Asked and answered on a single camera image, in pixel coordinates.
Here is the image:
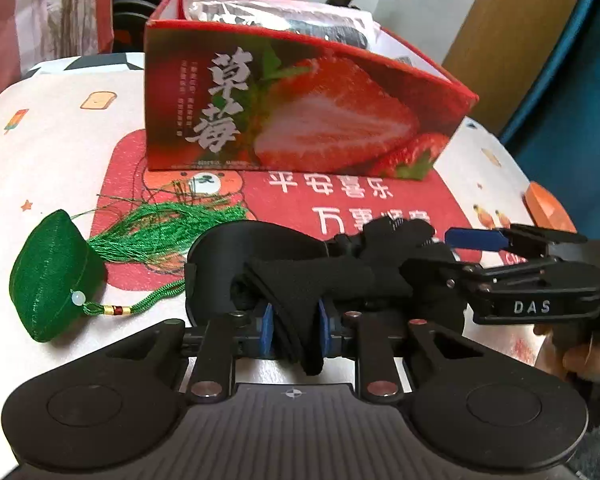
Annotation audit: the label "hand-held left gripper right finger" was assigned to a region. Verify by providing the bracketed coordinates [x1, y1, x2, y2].
[317, 299, 486, 404]

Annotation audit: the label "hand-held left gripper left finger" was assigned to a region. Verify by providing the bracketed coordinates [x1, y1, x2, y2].
[102, 301, 277, 405]

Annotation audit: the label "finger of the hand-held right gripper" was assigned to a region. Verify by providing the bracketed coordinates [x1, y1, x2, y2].
[444, 223, 589, 262]
[400, 255, 481, 306]

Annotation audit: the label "black sleep mask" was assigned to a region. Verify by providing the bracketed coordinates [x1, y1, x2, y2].
[185, 217, 466, 376]

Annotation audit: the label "red strawberry cardboard box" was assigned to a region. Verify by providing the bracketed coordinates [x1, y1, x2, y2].
[144, 0, 480, 180]

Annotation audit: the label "clear packet with black garment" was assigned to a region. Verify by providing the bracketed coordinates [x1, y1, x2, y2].
[182, 0, 416, 68]

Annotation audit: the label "person's right hand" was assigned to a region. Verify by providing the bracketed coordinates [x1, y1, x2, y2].
[532, 320, 600, 378]

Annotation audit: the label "orange plastic object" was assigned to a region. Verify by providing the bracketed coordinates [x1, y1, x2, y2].
[524, 182, 578, 233]

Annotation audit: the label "red printed mat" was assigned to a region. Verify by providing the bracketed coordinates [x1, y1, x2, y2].
[90, 127, 536, 292]

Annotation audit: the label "blue cloth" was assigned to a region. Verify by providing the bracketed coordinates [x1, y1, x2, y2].
[497, 0, 600, 181]

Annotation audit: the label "wooden board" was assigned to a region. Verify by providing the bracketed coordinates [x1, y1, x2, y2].
[442, 0, 593, 131]

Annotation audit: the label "green tasselled sachet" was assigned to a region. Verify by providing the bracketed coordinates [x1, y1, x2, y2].
[9, 180, 251, 345]

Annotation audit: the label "white printed tablecloth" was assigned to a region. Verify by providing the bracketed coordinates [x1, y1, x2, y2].
[0, 52, 581, 480]

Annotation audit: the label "black weight plates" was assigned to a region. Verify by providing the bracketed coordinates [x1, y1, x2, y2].
[111, 0, 176, 53]

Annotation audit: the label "red striped bag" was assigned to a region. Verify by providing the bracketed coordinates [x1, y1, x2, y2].
[0, 0, 116, 111]

